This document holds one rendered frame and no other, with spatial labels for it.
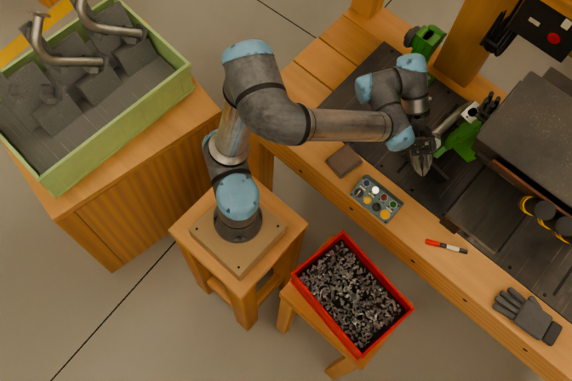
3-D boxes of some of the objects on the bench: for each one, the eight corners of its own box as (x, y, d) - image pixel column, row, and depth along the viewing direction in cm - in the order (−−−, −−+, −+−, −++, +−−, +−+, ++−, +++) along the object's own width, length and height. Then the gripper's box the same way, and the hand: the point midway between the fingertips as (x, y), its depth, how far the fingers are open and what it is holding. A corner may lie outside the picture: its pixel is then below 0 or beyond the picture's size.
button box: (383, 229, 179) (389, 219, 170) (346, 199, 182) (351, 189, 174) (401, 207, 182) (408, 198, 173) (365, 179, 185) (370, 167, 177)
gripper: (399, 119, 150) (408, 187, 159) (434, 115, 148) (440, 184, 157) (399, 107, 158) (407, 173, 167) (431, 103, 156) (437, 170, 165)
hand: (422, 170), depth 164 cm, fingers closed
